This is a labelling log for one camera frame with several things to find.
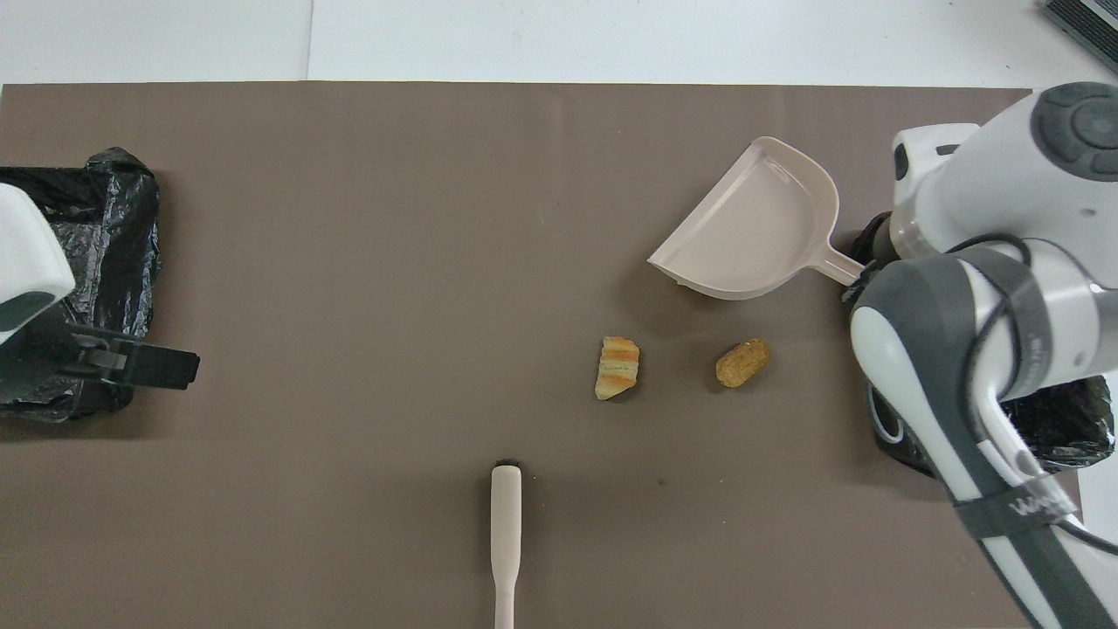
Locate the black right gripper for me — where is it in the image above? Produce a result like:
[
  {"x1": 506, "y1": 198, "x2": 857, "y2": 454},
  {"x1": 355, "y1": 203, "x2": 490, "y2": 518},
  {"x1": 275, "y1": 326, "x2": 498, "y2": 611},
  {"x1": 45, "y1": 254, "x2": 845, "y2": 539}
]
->
[{"x1": 841, "y1": 212, "x2": 901, "y2": 302}]

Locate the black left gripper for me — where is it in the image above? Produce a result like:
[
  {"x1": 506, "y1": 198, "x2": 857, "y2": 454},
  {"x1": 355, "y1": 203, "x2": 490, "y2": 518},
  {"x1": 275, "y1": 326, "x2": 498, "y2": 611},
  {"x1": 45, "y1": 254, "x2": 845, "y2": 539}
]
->
[{"x1": 0, "y1": 306, "x2": 201, "y2": 398}]

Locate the beige plastic dustpan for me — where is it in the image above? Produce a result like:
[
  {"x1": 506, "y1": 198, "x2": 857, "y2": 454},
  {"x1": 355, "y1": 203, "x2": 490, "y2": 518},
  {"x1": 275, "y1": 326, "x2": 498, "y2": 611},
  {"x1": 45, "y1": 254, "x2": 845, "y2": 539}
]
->
[{"x1": 647, "y1": 135, "x2": 866, "y2": 302}]

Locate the brown oval bread nugget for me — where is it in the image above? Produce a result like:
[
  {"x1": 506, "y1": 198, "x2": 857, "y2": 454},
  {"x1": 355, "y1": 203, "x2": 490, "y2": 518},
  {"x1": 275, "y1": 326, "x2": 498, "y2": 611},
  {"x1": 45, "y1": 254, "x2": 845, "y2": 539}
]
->
[{"x1": 715, "y1": 338, "x2": 771, "y2": 389}]

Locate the toy croissant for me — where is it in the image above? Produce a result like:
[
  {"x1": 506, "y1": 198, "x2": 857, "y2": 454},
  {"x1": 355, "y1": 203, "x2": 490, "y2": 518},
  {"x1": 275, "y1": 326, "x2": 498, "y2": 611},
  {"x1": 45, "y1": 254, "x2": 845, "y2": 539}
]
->
[{"x1": 595, "y1": 335, "x2": 641, "y2": 402}]

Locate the beige handled hand brush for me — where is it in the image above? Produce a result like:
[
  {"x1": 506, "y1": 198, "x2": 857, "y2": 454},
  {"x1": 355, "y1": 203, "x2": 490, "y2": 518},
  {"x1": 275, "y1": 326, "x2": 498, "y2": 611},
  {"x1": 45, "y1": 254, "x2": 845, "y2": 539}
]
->
[{"x1": 490, "y1": 460, "x2": 524, "y2": 629}]

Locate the brown paper table mat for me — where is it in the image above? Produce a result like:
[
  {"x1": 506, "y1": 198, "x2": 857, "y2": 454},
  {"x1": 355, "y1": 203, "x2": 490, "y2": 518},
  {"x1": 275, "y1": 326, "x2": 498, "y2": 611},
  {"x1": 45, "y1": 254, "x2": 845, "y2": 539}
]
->
[{"x1": 0, "y1": 81, "x2": 1097, "y2": 629}]

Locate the black ribbed device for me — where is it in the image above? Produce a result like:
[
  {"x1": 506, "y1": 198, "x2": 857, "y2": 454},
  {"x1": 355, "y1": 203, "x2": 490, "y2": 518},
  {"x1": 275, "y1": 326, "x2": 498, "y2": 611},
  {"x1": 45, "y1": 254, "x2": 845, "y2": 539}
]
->
[{"x1": 1039, "y1": 0, "x2": 1118, "y2": 75}]

